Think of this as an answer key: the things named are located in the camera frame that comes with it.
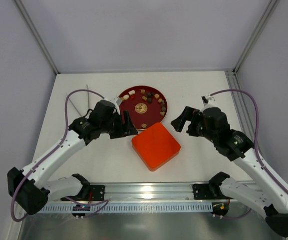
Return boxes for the orange box lid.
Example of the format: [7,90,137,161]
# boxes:
[131,122,181,172]

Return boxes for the silver metal tongs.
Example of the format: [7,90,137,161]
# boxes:
[68,91,90,117]

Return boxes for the orange chocolate box tray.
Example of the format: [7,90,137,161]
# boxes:
[132,142,181,172]

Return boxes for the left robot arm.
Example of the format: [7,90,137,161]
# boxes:
[7,98,137,215]

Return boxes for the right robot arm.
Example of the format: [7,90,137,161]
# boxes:
[171,104,288,238]

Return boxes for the white rectangular chocolate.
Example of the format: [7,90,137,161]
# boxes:
[128,90,135,96]

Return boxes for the red round plate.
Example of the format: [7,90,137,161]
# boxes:
[119,85,168,131]

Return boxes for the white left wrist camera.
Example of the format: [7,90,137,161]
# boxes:
[110,97,123,106]

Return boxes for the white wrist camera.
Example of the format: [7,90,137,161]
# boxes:
[110,97,123,106]
[202,95,219,111]

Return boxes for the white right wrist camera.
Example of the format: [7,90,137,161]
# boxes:
[202,95,219,111]

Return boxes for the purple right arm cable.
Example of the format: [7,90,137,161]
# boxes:
[208,88,288,233]

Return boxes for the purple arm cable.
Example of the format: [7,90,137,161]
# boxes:
[10,89,109,223]
[208,88,288,233]

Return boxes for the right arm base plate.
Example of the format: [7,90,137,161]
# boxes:
[192,183,222,200]

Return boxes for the aluminium front rail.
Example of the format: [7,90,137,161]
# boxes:
[43,181,257,204]

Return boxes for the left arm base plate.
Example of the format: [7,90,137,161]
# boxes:
[68,184,105,202]

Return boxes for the white slotted cable duct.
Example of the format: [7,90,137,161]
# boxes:
[39,201,213,214]

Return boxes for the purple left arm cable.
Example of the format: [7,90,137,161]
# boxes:
[10,89,109,223]

